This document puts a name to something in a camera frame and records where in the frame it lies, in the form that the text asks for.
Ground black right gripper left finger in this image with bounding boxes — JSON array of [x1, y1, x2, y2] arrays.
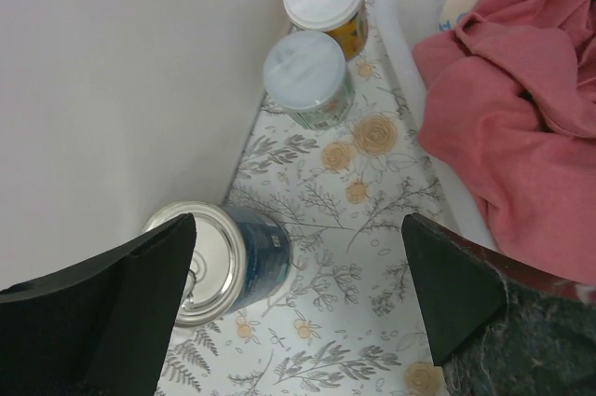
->
[[1, 214, 196, 395]]

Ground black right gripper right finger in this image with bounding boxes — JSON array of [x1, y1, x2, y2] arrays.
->
[[401, 213, 507, 365]]

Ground blue soup can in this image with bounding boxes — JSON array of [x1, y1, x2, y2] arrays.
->
[[142, 201, 292, 327]]

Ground pink cloth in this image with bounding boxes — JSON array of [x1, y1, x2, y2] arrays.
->
[[413, 0, 595, 285]]

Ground clear lid green jar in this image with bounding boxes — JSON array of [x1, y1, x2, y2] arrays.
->
[[263, 31, 355, 130]]

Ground white plastic basket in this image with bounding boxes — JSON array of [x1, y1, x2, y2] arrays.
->
[[373, 0, 496, 251]]

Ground white lid yellow jar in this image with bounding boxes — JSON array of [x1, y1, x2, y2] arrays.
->
[[283, 0, 369, 60]]

